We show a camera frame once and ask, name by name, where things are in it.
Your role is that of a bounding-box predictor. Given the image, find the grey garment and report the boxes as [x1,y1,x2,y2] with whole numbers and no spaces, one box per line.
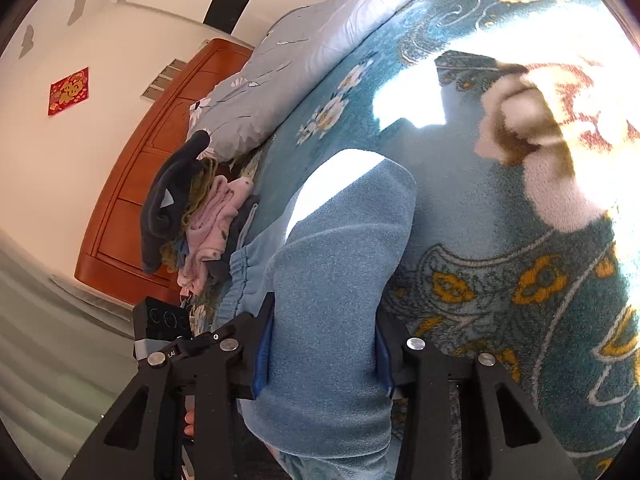
[207,202,261,286]

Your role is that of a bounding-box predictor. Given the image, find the pink fleece garment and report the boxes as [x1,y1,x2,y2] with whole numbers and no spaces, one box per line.
[176,176,255,297]

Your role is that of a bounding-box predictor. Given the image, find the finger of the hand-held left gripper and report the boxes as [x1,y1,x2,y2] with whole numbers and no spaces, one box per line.
[199,292,276,345]

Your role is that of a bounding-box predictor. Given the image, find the olive knit garment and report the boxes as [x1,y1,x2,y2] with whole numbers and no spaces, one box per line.
[160,157,222,261]

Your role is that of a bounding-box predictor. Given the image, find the dark navy garment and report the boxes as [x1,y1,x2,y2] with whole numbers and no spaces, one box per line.
[139,130,213,275]

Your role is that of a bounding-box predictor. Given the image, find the wooden headboard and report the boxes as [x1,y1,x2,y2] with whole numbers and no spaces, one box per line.
[74,37,256,306]

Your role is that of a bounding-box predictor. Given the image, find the light blue garment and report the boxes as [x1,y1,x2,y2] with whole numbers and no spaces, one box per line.
[170,237,194,272]

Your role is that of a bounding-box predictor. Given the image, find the wall switch panel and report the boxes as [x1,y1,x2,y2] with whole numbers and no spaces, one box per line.
[141,58,182,101]

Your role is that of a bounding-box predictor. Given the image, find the teal floral blanket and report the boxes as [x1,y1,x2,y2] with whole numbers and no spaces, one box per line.
[190,0,640,480]

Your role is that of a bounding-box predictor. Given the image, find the grey daisy print duvet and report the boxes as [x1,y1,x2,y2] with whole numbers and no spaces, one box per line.
[187,0,476,163]

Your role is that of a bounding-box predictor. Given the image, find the blue sweater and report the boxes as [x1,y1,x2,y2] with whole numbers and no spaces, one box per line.
[212,149,418,480]

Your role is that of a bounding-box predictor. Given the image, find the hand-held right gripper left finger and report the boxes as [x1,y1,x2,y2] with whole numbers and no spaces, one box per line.
[62,311,276,480]

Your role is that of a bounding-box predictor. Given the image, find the red wall decoration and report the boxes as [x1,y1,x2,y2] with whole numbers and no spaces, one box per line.
[47,66,90,117]

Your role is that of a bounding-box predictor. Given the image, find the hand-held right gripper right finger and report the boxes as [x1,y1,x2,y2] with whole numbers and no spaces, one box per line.
[375,317,569,480]

